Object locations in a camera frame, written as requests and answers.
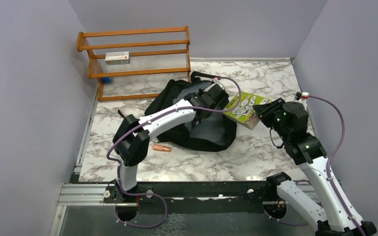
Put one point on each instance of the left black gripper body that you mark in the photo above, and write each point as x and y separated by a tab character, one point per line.
201	92

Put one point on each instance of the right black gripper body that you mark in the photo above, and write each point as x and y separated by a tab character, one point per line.
271	116

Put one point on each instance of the green comic book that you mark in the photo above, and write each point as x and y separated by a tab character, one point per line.
244	113

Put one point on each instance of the black student backpack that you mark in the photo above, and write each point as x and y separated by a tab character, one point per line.
215	134

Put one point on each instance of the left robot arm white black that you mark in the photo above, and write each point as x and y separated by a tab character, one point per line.
132	139

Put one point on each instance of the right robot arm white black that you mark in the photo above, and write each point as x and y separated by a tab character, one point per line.
334	215

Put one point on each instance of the copper orange pen case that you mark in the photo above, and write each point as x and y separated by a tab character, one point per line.
161	148

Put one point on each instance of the wooden shelf rack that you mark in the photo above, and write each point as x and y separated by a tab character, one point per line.
146	58

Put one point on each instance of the white red box on shelf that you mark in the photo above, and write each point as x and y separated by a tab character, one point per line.
114	58

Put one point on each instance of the blue object under shelf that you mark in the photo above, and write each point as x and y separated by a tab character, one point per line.
106	79

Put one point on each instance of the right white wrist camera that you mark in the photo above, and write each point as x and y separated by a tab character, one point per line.
301	96

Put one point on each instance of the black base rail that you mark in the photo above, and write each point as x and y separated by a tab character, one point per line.
196	198

